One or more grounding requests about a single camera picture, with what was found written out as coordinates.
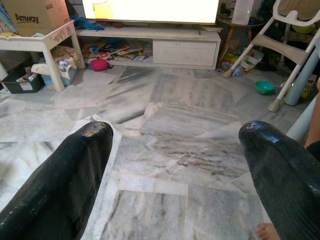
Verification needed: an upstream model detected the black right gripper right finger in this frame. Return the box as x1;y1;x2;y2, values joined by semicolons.
238;120;320;240

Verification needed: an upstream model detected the white wooden tv console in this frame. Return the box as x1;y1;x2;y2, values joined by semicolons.
75;24;222;70

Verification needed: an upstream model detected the light blue kids table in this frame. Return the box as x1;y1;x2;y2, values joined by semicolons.
283;44;320;142

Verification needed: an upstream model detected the white plastic basket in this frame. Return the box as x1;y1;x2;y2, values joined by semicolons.
239;49;265;67

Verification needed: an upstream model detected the colourful book pile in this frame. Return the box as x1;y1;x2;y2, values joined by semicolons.
82;42;153;63

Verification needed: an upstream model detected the flat screen television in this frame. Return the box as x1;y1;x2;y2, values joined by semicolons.
81;0;220;26

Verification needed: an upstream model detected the black storage box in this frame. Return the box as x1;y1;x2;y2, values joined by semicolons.
1;71;45;95

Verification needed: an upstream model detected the brown Amway cardboard box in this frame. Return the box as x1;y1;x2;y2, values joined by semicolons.
1;0;70;37

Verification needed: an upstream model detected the pink soft bag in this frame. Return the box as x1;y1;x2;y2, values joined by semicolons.
89;57;111;72

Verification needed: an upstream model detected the white baby high chair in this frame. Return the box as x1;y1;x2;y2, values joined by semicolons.
223;0;320;113

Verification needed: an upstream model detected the translucent white plastic container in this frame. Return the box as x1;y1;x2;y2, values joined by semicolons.
233;0;254;26

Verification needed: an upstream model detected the white plastic side table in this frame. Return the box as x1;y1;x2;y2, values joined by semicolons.
0;19;86;93

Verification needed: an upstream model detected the blue crumpled cloth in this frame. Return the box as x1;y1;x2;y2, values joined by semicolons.
70;16;105;31

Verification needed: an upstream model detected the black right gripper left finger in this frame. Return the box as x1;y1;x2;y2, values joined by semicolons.
0;121;114;240

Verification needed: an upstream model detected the green plastic bowl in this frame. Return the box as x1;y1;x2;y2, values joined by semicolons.
255;80;276;95

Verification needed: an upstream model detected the round wooden side table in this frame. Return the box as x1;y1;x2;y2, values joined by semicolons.
216;15;265;69

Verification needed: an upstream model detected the light blue storage bin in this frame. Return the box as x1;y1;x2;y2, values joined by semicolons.
39;58;79;87

